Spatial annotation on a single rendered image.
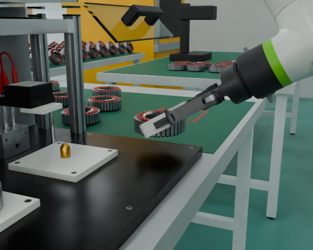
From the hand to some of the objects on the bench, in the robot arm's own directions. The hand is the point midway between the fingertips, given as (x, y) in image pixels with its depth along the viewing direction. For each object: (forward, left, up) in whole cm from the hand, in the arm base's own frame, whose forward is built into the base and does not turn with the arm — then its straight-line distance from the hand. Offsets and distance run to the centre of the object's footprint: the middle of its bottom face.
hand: (160, 121), depth 82 cm
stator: (+44, -25, -8) cm, 51 cm away
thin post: (+17, +16, -6) cm, 24 cm away
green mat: (+45, -25, -8) cm, 52 cm away
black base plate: (+6, +31, -8) cm, 33 cm away
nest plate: (+8, +19, -6) cm, 22 cm away
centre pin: (+8, +19, -5) cm, 22 cm away
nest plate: (+2, +42, -6) cm, 43 cm away
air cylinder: (+22, +23, -6) cm, 33 cm away
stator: (+57, -39, -8) cm, 70 cm away
